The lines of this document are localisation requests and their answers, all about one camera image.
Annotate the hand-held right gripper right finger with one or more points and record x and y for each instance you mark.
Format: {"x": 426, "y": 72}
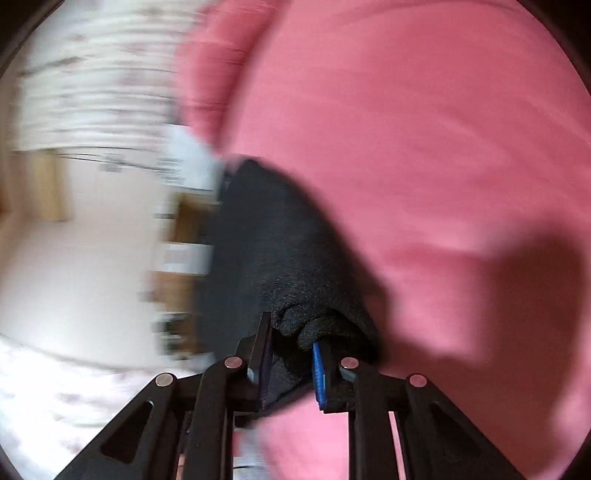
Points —
{"x": 319, "y": 374}

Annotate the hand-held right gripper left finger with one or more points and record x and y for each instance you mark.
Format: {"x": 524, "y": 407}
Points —
{"x": 265, "y": 369}

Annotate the black knit garment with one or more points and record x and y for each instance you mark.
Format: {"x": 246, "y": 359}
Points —
{"x": 277, "y": 258}

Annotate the brown wooden furniture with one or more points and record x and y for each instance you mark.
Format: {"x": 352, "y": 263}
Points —
{"x": 184, "y": 221}

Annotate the white floral cloth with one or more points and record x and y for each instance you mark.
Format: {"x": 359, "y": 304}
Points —
{"x": 60, "y": 401}
{"x": 101, "y": 69}

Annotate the pink bed sheet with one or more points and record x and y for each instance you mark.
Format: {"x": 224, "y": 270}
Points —
{"x": 415, "y": 138}

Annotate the large pink pillow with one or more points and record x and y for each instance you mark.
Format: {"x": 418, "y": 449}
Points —
{"x": 207, "y": 69}

